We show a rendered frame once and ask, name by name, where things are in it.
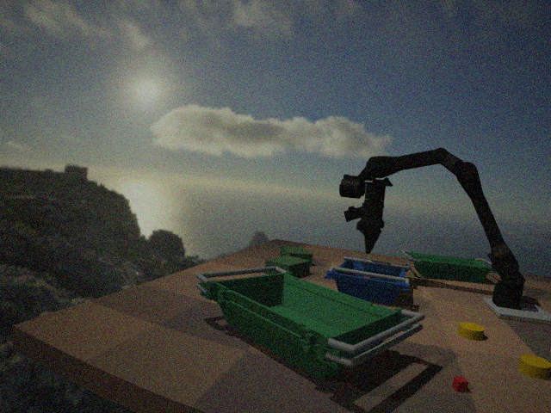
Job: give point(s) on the yellow short cylinder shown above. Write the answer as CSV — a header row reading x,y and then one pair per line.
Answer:
x,y
471,331
534,366

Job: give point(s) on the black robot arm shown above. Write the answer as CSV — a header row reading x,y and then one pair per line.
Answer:
x,y
508,292

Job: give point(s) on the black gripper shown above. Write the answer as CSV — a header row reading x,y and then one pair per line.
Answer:
x,y
371,224

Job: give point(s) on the blue plastic tray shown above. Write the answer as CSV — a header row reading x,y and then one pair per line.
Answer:
x,y
374,289

